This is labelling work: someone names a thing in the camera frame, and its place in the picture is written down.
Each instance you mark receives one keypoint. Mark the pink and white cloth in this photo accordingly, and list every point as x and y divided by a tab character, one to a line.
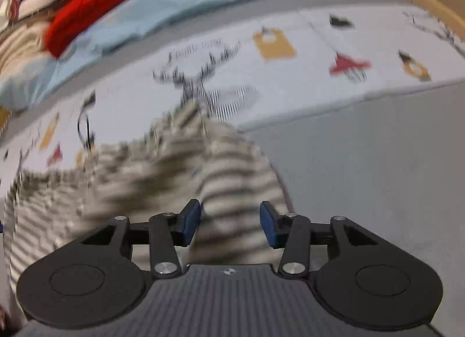
14	1

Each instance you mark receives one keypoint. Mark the cream folded blanket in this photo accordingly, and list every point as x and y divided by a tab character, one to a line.
21	50

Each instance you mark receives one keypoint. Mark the black white striped hooded top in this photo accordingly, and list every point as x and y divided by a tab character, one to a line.
145	177

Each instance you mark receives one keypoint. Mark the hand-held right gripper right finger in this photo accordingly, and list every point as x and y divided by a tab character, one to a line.
269	224

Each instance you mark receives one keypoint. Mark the grey printed bed sheet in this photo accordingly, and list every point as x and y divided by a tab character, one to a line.
363	141

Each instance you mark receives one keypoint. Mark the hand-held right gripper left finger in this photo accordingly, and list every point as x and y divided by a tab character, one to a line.
190	222

